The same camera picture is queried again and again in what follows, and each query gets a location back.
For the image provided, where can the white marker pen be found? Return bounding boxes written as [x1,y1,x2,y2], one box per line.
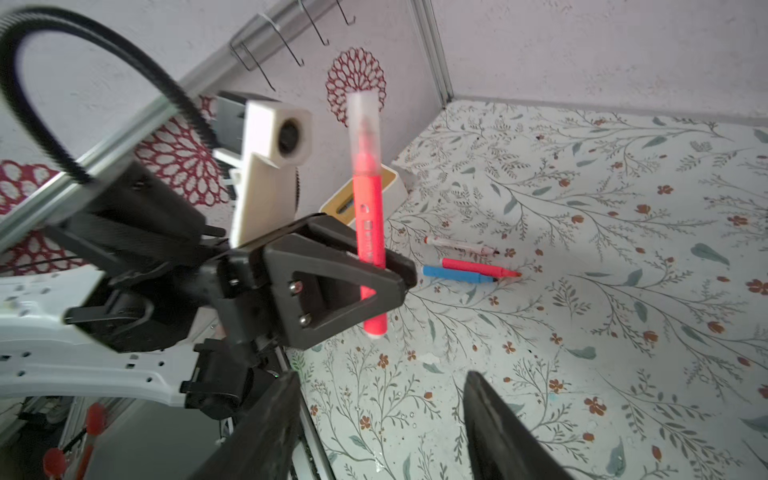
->
[424,236,499,256]

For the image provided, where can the wooden lid tissue box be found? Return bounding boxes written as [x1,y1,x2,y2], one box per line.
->
[319,165,408,230]

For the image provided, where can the pink highlighter pen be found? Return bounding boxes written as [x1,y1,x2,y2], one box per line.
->
[442,258,522,279]
[346,89,390,340]

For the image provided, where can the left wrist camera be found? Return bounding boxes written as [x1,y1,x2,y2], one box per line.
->
[213,91,313,248]

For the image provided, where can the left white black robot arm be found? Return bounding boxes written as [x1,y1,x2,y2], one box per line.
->
[1,162,417,420]

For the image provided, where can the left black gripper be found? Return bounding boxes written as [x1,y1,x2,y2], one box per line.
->
[44,162,418,479]

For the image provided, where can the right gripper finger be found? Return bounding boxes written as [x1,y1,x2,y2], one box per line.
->
[463,371,571,480]

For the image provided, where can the blue highlighter pen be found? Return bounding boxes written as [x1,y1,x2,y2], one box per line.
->
[422,265,496,284]

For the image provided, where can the black wire wall rack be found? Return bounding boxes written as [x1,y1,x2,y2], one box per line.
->
[227,0,357,91]

